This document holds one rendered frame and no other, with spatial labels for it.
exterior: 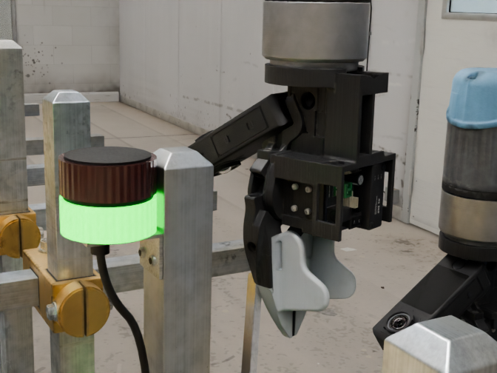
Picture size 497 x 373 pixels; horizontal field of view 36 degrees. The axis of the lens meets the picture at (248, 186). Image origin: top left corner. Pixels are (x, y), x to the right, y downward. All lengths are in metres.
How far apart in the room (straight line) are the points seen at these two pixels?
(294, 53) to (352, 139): 0.07
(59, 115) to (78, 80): 8.74
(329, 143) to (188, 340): 0.16
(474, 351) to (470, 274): 0.42
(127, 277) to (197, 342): 0.31
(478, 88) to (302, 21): 0.22
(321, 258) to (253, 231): 0.07
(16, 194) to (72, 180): 0.52
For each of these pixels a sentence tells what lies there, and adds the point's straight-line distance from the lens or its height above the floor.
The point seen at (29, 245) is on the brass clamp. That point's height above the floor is 0.94.
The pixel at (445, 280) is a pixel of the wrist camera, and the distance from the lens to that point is 0.72.
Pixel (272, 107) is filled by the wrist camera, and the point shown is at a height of 1.16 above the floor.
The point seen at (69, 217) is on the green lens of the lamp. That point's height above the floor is 1.10.
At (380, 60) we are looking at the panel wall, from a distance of 4.73.
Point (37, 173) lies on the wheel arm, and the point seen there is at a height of 0.95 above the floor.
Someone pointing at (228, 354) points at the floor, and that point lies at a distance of 2.82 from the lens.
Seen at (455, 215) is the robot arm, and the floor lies 1.05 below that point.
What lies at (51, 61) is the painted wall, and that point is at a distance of 9.37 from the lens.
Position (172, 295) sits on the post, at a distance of 0.51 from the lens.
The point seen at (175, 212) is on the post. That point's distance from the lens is 0.49.
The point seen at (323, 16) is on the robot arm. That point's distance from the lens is 0.52.
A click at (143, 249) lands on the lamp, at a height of 1.07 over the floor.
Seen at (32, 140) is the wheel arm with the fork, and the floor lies 0.96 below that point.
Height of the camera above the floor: 1.23
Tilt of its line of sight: 13 degrees down
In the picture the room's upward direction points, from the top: 2 degrees clockwise
